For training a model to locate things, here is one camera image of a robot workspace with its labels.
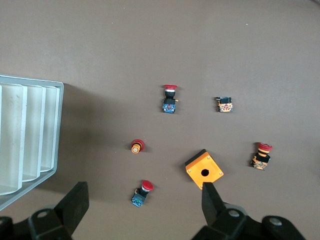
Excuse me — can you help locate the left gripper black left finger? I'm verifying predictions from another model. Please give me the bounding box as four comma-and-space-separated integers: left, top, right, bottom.
0, 181, 90, 240

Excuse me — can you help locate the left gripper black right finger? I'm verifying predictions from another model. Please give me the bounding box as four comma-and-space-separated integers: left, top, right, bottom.
191, 182, 307, 240

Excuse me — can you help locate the red emergency stop orange block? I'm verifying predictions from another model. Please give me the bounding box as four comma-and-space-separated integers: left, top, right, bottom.
250, 141, 274, 172

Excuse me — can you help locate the red mushroom button blue block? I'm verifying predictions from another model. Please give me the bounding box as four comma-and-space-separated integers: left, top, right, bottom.
130, 179, 154, 208
159, 84, 181, 115

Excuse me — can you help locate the red yellow button head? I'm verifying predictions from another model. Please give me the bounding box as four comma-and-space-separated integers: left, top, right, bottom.
130, 138, 146, 155

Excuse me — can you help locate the white ribbed sorting tray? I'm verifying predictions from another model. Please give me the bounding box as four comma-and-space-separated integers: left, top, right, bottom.
0, 74, 65, 211

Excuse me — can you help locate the orange contact block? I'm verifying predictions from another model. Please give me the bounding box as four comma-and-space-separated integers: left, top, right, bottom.
214, 96, 234, 113

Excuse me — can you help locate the orange button enclosure box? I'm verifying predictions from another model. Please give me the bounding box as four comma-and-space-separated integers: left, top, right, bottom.
184, 149, 225, 191

